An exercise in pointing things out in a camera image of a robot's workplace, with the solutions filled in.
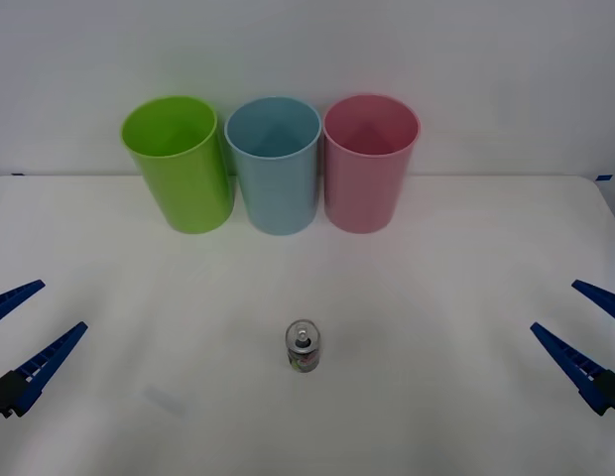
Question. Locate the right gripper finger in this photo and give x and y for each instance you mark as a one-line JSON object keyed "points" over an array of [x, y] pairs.
{"points": [[570, 362], [605, 300]]}

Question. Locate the pink plastic bin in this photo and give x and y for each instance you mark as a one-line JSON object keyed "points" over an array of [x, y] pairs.
{"points": [[362, 193]]}

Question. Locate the black drink can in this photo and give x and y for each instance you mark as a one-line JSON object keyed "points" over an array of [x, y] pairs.
{"points": [[304, 357]]}

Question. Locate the green plastic bin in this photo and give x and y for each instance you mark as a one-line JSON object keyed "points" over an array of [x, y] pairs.
{"points": [[188, 188]]}

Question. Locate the pale blue plastic bin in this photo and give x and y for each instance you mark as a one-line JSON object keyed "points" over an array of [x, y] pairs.
{"points": [[278, 193]]}

